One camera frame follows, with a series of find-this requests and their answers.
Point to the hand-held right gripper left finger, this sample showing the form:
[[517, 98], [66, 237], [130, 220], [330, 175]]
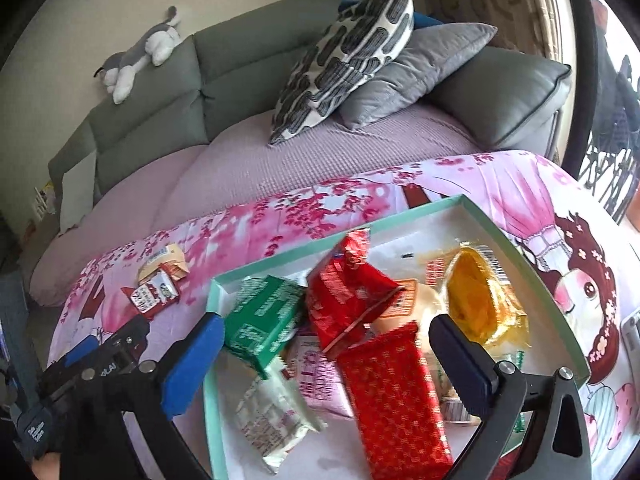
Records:
[[192, 365]]

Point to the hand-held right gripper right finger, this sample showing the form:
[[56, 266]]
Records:
[[460, 360]]

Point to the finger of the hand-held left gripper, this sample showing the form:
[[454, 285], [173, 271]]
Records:
[[82, 349], [125, 342]]

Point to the green-edged clear cracker packet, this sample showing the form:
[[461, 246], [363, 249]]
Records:
[[450, 400]]

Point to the dark red small packet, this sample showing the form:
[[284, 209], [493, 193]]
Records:
[[150, 295]]

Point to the white bun packet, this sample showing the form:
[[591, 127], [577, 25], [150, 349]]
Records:
[[430, 305]]

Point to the orange cake packet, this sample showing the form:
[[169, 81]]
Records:
[[480, 300]]

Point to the dark green packet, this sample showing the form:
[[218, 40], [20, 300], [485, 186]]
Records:
[[260, 320]]

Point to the red patterned packet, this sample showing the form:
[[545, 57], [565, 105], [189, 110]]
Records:
[[395, 410]]

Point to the silver green-print packet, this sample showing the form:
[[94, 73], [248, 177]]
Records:
[[272, 420]]

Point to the pink snack packet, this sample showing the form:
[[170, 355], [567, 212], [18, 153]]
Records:
[[317, 375]]

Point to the teal shallow box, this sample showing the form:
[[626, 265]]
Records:
[[440, 230]]

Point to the red foil packet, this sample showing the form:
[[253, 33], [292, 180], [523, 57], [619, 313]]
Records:
[[345, 295]]

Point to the beige packet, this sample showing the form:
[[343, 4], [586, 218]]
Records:
[[167, 257]]

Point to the white small rack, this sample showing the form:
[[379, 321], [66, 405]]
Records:
[[44, 202]]

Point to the light grey cushion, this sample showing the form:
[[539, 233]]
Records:
[[77, 190]]

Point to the grey small device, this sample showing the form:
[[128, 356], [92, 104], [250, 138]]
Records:
[[631, 332]]

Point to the pink printed blanket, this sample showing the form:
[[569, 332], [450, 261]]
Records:
[[500, 185]]

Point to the purple sofa cover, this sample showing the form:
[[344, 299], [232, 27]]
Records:
[[250, 170]]

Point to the grey white plush toy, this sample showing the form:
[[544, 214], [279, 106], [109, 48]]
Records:
[[145, 50]]

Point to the grey pillow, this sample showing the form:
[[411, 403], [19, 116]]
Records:
[[415, 70]]

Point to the grey sofa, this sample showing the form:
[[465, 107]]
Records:
[[240, 60]]

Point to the black white patterned pillow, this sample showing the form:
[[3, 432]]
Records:
[[345, 60]]

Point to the beige patterned curtain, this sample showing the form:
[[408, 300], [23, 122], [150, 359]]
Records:
[[500, 0]]

